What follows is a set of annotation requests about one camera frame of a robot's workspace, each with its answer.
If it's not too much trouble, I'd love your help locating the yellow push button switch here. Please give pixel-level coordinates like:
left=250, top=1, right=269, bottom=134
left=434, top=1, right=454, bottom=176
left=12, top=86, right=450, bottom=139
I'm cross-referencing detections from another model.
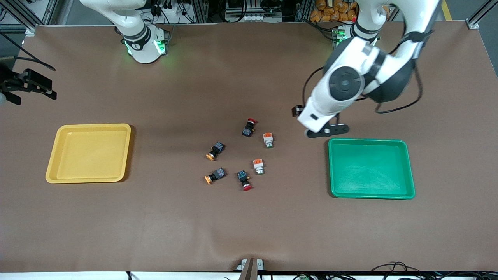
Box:
left=204, top=168, right=227, bottom=185
left=205, top=142, right=225, bottom=161

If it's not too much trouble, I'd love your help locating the yellow plastic tray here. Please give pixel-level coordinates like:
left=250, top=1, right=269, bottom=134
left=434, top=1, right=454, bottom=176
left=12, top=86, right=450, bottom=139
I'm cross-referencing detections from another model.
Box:
left=45, top=123, right=132, bottom=184

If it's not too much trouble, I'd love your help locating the green plastic tray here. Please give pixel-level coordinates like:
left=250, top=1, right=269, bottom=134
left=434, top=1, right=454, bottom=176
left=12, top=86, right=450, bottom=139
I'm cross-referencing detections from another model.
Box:
left=328, top=138, right=416, bottom=200

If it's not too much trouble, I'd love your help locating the long white power strip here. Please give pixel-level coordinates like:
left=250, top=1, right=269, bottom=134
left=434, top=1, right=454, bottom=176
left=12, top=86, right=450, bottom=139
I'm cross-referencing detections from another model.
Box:
left=228, top=13, right=281, bottom=23

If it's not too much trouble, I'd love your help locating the bag of orange items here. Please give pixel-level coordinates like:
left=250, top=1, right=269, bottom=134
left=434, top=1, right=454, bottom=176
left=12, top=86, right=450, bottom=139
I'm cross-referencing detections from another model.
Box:
left=310, top=0, right=358, bottom=23

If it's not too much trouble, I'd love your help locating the brown table mat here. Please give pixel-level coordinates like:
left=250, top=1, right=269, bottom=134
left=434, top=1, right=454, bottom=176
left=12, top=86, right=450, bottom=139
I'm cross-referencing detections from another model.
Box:
left=0, top=21, right=498, bottom=273

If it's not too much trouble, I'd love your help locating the short white power strip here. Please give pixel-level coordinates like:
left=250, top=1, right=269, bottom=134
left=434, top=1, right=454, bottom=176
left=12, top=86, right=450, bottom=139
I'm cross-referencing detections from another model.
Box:
left=156, top=2, right=183, bottom=17

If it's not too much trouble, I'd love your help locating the metal table clamp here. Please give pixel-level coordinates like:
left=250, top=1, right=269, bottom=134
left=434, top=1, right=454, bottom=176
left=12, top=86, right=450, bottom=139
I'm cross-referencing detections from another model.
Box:
left=237, top=258, right=265, bottom=280

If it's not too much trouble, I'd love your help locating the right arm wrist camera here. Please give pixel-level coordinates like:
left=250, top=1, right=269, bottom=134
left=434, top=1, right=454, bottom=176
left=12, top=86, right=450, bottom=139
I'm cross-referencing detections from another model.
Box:
left=0, top=92, right=22, bottom=106

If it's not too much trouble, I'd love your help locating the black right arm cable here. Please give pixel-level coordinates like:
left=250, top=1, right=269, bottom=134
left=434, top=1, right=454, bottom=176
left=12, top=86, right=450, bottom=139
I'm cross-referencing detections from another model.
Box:
left=0, top=33, right=56, bottom=72

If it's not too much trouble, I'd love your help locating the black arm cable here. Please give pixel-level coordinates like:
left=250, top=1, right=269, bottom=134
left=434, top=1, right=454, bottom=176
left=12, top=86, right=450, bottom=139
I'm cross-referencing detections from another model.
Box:
left=0, top=33, right=56, bottom=72
left=303, top=29, right=424, bottom=114

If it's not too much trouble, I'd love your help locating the red push button switch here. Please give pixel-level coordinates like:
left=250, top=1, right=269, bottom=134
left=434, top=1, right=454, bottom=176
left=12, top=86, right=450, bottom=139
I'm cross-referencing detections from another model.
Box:
left=237, top=170, right=253, bottom=192
left=242, top=118, right=258, bottom=138

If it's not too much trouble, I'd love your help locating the aluminium frame profile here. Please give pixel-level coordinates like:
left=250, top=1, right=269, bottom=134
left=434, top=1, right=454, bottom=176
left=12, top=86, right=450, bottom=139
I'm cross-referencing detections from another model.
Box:
left=465, top=0, right=498, bottom=30
left=0, top=0, right=59, bottom=37

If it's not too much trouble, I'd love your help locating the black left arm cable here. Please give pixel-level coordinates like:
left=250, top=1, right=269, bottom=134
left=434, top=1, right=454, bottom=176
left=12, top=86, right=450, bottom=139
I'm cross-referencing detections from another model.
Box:
left=303, top=29, right=424, bottom=114

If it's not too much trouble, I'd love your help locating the black cable bundle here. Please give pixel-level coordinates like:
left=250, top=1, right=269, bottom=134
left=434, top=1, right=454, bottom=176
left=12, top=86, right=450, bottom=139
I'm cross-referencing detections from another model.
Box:
left=372, top=261, right=428, bottom=280

